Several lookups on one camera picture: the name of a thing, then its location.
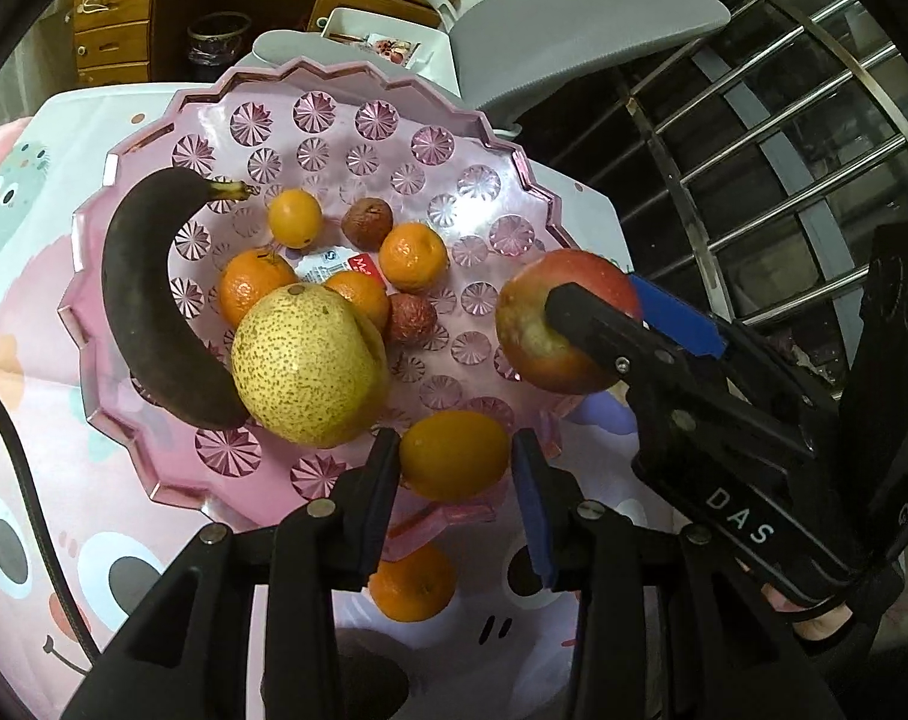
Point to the cartoon printed tablecloth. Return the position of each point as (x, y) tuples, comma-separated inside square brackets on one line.
[(502, 649)]

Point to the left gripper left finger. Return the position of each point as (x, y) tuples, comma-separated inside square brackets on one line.
[(183, 653)]

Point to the person's right hand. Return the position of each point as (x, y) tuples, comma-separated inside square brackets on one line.
[(815, 624)]

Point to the red lychee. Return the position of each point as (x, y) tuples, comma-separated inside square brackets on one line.
[(412, 319)]

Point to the grey office chair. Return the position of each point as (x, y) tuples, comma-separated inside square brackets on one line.
[(511, 55)]

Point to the metal window grille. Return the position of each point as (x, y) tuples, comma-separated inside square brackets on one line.
[(751, 168)]

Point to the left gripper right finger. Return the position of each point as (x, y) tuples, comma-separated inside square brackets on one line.
[(723, 653)]

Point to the dark avocado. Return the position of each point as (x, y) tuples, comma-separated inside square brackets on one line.
[(373, 683)]

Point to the overripe black banana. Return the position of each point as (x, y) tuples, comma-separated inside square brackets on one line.
[(161, 351)]

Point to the orange tangerine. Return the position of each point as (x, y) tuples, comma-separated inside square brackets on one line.
[(416, 587), (413, 257), (365, 293), (248, 278)]

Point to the small orange kumquat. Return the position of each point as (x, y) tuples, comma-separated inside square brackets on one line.
[(454, 456)]

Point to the yellow pear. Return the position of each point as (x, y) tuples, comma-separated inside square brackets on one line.
[(309, 367)]

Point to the red apple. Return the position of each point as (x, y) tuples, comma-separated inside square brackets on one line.
[(547, 306)]

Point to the pink plastic fruit bowl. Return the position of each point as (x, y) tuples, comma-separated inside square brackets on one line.
[(290, 260)]

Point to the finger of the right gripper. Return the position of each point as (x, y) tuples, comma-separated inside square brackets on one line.
[(619, 344), (747, 362)]

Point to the white storage box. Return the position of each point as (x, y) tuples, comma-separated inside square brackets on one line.
[(416, 48)]

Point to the small orange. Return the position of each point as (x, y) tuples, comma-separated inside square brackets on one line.
[(295, 218)]

